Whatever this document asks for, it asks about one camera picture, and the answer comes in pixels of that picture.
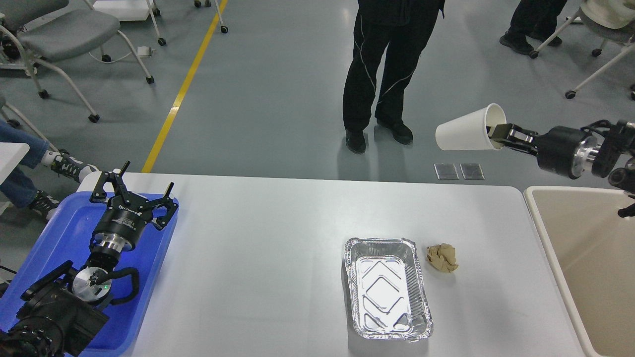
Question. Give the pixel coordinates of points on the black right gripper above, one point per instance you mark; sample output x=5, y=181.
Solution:
x=563, y=151

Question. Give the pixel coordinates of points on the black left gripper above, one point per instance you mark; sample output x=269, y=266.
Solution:
x=121, y=219

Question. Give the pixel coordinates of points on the white paper cup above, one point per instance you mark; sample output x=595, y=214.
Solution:
x=470, y=132

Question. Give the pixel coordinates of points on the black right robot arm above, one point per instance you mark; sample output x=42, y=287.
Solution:
x=605, y=149

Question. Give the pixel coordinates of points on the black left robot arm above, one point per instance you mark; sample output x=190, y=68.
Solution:
x=84, y=288

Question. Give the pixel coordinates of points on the metal floor socket plate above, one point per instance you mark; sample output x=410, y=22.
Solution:
x=472, y=171
x=446, y=171

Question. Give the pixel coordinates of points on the blue plastic tray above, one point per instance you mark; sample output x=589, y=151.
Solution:
x=66, y=237

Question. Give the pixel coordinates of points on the person in dark trousers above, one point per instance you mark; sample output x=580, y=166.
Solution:
x=536, y=19

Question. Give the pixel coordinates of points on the white side table corner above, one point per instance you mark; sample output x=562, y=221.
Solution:
x=10, y=155

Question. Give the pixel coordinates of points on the beige plastic bin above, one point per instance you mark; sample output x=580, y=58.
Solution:
x=590, y=250

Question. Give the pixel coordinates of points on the crumpled brown paper ball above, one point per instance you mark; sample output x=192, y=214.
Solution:
x=442, y=257

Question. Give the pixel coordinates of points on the white wheeled chair right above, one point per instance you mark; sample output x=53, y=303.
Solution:
x=612, y=20

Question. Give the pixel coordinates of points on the person in black clothes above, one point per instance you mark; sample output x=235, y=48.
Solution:
x=389, y=37

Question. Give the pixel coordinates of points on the white wheeled table base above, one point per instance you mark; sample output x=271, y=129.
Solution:
x=133, y=11

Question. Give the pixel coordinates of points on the grey office chair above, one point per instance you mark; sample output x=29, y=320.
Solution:
x=65, y=37

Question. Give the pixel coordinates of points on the aluminium foil tray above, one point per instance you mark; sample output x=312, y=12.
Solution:
x=386, y=289

